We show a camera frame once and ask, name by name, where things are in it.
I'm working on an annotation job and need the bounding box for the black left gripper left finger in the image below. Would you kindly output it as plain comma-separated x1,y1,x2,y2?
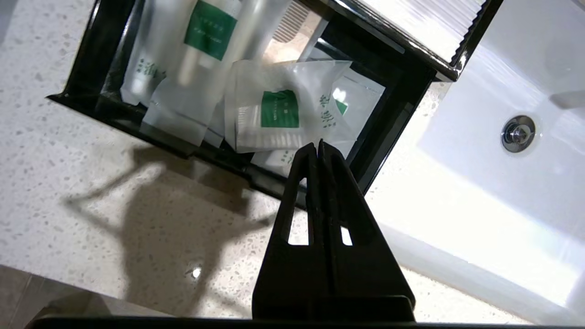
252,142,330,298

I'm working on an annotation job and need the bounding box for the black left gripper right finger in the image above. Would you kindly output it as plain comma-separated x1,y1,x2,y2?
319,139,415,298

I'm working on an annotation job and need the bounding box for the square clear packet green label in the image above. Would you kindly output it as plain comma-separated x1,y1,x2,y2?
223,59,355,154

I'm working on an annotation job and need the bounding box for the long clear toothbrush packet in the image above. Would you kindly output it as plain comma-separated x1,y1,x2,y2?
140,0,293,147

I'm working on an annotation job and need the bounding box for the black drawer of amenity box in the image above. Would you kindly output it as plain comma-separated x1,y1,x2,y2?
46,0,438,209

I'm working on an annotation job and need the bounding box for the black amenity box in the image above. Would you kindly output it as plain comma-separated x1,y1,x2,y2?
314,0,506,84

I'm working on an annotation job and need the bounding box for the white ceramic sink basin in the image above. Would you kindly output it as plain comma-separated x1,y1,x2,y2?
365,0,585,326

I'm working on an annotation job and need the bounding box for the flat white sachet green label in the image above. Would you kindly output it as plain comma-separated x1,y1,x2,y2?
249,74,387,180

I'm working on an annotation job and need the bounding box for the chrome drain stopper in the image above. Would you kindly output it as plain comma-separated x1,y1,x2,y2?
500,115,537,154

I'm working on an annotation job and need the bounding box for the long white sachet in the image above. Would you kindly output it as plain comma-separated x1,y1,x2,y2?
120,0,184,107

